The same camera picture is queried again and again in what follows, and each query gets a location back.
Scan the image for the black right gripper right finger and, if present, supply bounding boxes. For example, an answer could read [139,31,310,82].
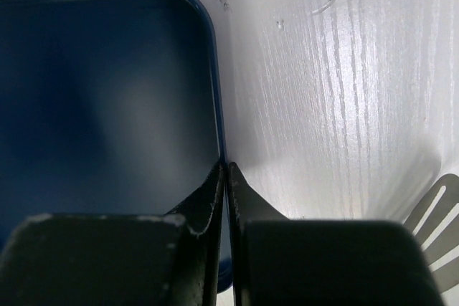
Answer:
[227,163,443,305]

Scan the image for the blue tin lid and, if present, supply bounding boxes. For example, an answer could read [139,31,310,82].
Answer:
[0,0,234,293]

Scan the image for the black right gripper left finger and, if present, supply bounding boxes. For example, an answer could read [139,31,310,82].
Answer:
[1,163,224,305]

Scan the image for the metal serving tongs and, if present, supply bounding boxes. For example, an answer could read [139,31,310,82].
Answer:
[404,173,458,292]

